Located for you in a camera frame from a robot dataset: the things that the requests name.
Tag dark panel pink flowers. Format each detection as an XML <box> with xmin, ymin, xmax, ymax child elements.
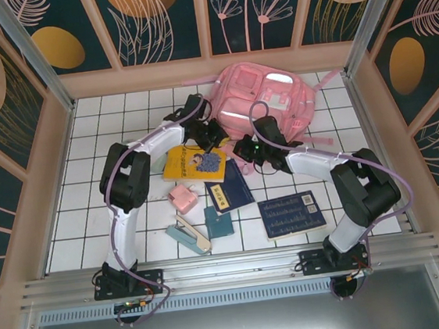
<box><xmin>205</xmin><ymin>0</ymin><xmax>309</xmax><ymax>59</ymax></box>

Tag small circuit board with wires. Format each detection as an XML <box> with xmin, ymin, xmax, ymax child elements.
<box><xmin>114</xmin><ymin>297</ymin><xmax>149</xmax><ymax>314</ymax></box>
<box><xmin>344</xmin><ymin>267</ymin><xmax>374</xmax><ymax>282</ymax></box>

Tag pink backpack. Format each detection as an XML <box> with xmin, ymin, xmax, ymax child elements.
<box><xmin>180</xmin><ymin>52</ymin><xmax>352</xmax><ymax>181</ymax></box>

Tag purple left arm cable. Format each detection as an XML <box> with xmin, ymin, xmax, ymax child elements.
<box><xmin>93</xmin><ymin>92</ymin><xmax>236</xmax><ymax>328</ymax></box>

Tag dark panel orange circle leaves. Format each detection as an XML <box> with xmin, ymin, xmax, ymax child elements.
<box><xmin>91</xmin><ymin>0</ymin><xmax>209</xmax><ymax>71</ymax></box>

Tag aluminium front rail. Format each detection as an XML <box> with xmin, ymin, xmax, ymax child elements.
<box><xmin>17</xmin><ymin>231</ymin><xmax>439</xmax><ymax>313</ymax></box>

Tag dark blue book QR codes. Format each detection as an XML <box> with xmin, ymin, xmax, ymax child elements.
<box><xmin>256</xmin><ymin>189</ymin><xmax>329</xmax><ymax>241</ymax></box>

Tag dark panel feather orange oval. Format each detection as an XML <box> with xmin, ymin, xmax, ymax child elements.
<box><xmin>362</xmin><ymin>0</ymin><xmax>439</xmax><ymax>105</ymax></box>

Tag perforated metal cable tray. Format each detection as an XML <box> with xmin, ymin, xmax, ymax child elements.
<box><xmin>34</xmin><ymin>270</ymin><xmax>434</xmax><ymax>329</ymax></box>

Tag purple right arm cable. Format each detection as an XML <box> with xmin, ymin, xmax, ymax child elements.
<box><xmin>248</xmin><ymin>86</ymin><xmax>425</xmax><ymax>309</ymax></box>

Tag small teal notebook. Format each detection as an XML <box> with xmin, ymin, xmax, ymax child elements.
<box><xmin>203</xmin><ymin>203</ymin><xmax>236</xmax><ymax>241</ymax></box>

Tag dark blue book yellow label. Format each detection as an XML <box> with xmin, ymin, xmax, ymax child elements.
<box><xmin>202</xmin><ymin>156</ymin><xmax>256</xmax><ymax>216</ymax></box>

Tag small pink box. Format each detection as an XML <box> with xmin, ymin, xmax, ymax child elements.
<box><xmin>167</xmin><ymin>182</ymin><xmax>201</xmax><ymax>214</ymax></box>

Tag aluminium corner post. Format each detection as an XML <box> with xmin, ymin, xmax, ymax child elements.
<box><xmin>334</xmin><ymin>0</ymin><xmax>429</xmax><ymax>78</ymax></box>
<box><xmin>0</xmin><ymin>0</ymin><xmax>78</xmax><ymax>120</ymax></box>

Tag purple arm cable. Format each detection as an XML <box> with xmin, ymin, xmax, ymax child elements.
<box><xmin>93</xmin><ymin>92</ymin><xmax>236</xmax><ymax>328</ymax></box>
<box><xmin>248</xmin><ymin>86</ymin><xmax>425</xmax><ymax>309</ymax></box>

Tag blue grey stapler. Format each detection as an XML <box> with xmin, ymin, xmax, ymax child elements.
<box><xmin>164</xmin><ymin>211</ymin><xmax>213</xmax><ymax>260</ymax></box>

